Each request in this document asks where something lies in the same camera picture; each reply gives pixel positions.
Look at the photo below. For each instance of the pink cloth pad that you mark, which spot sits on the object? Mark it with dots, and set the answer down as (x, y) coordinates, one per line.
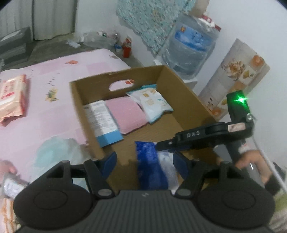
(127, 114)

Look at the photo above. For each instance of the white snack packet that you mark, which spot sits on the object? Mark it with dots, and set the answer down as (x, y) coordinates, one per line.
(150, 103)

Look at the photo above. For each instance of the light patterned cloth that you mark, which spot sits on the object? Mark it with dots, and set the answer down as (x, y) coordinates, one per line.
(279, 208)

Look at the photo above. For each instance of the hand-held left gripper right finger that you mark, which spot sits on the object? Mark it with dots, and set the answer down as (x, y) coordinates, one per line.
(179, 162)

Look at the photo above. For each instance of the grey silver packet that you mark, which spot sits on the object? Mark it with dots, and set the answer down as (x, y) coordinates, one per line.
(13, 186)

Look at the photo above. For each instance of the flower printed board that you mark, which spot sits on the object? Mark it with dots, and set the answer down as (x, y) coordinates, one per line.
(235, 74)

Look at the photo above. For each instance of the clear plastic bag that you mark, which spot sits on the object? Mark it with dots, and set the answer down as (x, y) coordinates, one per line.
(98, 38)

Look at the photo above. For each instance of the person's right hand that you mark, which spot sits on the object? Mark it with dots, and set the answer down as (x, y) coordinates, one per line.
(255, 159)

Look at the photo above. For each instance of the dark grey storage box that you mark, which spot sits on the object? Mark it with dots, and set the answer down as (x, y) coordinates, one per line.
(15, 42)

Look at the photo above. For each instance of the small white flat item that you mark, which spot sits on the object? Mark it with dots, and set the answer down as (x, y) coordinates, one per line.
(74, 43)

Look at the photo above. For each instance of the grey curtain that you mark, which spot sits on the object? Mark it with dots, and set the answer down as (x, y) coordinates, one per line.
(51, 18)

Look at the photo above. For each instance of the blue water jug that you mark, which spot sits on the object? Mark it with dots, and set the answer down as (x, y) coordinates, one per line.
(188, 51)

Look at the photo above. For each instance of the small white container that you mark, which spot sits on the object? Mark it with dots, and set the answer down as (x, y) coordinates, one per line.
(118, 48)

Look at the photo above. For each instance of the red and white packet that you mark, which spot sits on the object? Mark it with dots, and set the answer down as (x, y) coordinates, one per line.
(207, 20)

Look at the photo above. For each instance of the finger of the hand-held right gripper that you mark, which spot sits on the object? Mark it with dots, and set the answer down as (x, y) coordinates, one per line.
(170, 144)

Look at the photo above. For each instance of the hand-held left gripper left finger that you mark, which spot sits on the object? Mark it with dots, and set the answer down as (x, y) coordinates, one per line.
(109, 163)

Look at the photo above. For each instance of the pink printed bed sheet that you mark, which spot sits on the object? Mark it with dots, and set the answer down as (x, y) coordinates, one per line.
(56, 100)

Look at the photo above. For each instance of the red bottle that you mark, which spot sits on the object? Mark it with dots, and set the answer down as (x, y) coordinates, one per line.
(126, 50)

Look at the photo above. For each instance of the white and blue box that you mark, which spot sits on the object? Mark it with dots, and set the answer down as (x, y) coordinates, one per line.
(101, 121)

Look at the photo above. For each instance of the blue packet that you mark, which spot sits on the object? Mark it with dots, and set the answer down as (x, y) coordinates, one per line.
(148, 165)

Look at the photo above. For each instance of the pink wet wipes pack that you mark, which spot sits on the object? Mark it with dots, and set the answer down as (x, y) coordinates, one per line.
(12, 98)

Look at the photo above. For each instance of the brown cardboard box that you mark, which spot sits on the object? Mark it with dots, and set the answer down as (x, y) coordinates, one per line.
(170, 125)

